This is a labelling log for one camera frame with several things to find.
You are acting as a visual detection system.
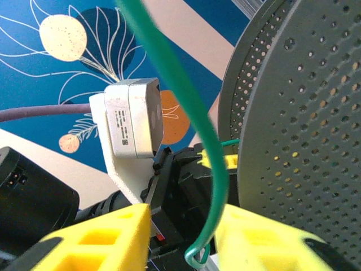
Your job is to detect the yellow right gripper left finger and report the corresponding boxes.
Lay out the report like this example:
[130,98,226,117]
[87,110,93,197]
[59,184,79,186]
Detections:
[5,203,152,271]

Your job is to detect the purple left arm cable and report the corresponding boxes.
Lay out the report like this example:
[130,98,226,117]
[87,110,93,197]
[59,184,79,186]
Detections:
[0,103,93,124]

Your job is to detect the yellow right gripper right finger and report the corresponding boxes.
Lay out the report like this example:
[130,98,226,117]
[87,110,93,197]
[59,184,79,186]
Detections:
[215,203,350,271]

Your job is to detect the aluminium frame post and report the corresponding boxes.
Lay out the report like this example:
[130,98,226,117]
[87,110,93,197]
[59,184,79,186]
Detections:
[231,0,266,18]

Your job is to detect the white wrist camera on mount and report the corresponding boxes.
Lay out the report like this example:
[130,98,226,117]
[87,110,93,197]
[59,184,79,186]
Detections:
[89,77,165,204]

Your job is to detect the dark grey cable spool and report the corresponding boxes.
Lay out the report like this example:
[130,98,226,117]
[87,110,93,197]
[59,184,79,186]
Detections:
[218,0,361,271]

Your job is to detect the green cable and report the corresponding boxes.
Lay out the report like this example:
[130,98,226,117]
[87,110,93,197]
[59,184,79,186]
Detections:
[115,0,240,270]

